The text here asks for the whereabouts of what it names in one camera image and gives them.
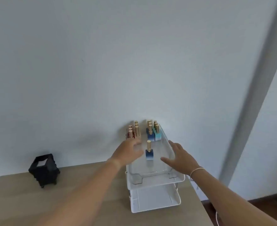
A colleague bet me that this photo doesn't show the group of red polish bottles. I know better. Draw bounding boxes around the group of red polish bottles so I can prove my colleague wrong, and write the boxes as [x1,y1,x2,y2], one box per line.
[125,120,142,140]

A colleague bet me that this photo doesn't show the blue nail polish bottle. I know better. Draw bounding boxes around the blue nail polish bottle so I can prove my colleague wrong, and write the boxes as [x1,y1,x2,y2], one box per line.
[145,140,154,161]

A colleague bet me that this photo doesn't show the person's left hand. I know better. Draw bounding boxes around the person's left hand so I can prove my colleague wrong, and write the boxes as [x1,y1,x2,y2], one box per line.
[108,138,145,169]

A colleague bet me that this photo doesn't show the black plastic stand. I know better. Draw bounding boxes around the black plastic stand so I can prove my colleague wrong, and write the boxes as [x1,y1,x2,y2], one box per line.
[28,153,61,188]

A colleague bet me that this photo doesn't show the white string bracelet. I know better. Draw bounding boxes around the white string bracelet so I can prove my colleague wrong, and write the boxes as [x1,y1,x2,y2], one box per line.
[189,167,204,181]

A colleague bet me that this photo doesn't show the person's right hand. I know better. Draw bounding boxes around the person's right hand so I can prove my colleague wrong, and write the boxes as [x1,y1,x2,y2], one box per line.
[161,140,201,176]

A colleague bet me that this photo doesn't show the clear plastic tray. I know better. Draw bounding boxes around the clear plastic tray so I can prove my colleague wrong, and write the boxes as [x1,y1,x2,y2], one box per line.
[127,124,177,185]

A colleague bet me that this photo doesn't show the person's right forearm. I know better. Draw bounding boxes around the person's right forearm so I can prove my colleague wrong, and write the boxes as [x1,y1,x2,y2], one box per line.
[190,166,277,226]

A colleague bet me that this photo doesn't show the person's left forearm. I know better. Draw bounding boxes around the person's left forearm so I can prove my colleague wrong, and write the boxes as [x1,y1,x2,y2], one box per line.
[38,159,127,226]

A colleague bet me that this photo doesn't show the group of blue polish bottles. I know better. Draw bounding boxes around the group of blue polish bottles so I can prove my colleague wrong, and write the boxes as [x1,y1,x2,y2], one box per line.
[146,119,162,142]

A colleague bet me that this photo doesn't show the white two-tier tray organizer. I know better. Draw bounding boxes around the white two-tier tray organizer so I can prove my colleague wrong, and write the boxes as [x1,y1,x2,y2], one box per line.
[125,160,186,213]

